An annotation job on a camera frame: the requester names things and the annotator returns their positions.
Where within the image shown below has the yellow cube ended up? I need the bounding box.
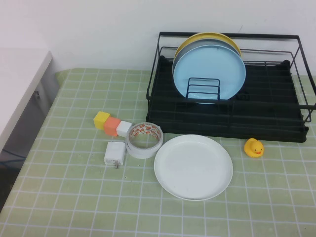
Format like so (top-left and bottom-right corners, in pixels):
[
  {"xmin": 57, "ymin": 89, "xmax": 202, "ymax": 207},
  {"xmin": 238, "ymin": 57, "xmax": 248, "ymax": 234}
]
[{"xmin": 93, "ymin": 111, "xmax": 110, "ymax": 130}]

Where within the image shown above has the white cube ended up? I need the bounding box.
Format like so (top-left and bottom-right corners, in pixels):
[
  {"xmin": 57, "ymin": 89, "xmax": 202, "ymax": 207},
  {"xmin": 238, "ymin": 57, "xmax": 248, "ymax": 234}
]
[{"xmin": 116, "ymin": 120, "xmax": 133, "ymax": 138}]

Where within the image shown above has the white tape roll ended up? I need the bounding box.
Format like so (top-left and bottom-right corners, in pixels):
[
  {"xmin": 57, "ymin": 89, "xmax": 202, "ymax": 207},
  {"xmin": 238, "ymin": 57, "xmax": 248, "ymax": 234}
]
[
  {"xmin": 125, "ymin": 138, "xmax": 162, "ymax": 159},
  {"xmin": 125, "ymin": 122, "xmax": 163, "ymax": 152}
]

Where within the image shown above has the green checked tablecloth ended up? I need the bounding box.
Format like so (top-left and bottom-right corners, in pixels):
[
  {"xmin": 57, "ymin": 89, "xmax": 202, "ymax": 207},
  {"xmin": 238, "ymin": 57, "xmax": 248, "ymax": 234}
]
[{"xmin": 0, "ymin": 67, "xmax": 316, "ymax": 237}]

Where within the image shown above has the orange cube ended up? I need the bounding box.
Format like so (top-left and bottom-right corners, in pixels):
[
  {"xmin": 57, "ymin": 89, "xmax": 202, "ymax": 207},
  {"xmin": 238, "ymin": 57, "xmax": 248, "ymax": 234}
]
[{"xmin": 103, "ymin": 116, "xmax": 122, "ymax": 138}]

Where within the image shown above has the white side table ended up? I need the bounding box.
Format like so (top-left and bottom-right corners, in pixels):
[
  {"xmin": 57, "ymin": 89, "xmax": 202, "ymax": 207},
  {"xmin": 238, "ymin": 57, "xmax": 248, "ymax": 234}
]
[{"xmin": 0, "ymin": 51, "xmax": 61, "ymax": 158}]

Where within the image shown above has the yellow round plate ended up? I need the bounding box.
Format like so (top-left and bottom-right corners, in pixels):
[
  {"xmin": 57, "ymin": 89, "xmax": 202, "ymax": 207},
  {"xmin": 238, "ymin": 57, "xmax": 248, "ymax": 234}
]
[{"xmin": 173, "ymin": 32, "xmax": 241, "ymax": 67}]

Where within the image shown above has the light blue round plate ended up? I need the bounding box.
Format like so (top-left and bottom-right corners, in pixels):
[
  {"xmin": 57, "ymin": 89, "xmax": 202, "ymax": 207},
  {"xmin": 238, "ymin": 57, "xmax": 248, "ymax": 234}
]
[{"xmin": 172, "ymin": 44, "xmax": 246, "ymax": 105}]

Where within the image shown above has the white USB wall charger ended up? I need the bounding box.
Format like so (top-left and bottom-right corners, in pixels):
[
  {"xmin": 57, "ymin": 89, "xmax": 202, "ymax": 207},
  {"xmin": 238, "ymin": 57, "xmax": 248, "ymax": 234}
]
[{"xmin": 103, "ymin": 141, "xmax": 126, "ymax": 170}]

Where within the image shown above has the grey round plate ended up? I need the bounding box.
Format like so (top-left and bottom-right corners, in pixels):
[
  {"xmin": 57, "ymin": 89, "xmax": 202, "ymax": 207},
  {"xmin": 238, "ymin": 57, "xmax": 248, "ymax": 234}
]
[{"xmin": 172, "ymin": 37, "xmax": 241, "ymax": 75}]

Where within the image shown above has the white round plate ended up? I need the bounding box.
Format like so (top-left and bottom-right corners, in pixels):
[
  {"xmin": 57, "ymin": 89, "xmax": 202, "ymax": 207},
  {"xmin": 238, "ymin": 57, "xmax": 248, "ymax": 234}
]
[{"xmin": 154, "ymin": 134, "xmax": 234, "ymax": 201}]

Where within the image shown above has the yellow rubber duck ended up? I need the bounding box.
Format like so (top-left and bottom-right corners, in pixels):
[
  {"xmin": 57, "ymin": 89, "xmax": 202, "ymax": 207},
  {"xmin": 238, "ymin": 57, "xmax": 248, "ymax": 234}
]
[{"xmin": 243, "ymin": 138, "xmax": 265, "ymax": 158}]

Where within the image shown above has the black wire dish rack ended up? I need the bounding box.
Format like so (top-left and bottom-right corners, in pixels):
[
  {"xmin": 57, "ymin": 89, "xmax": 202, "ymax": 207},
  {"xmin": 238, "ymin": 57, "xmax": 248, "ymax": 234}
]
[
  {"xmin": 146, "ymin": 55, "xmax": 309, "ymax": 143},
  {"xmin": 145, "ymin": 31, "xmax": 316, "ymax": 129}
]

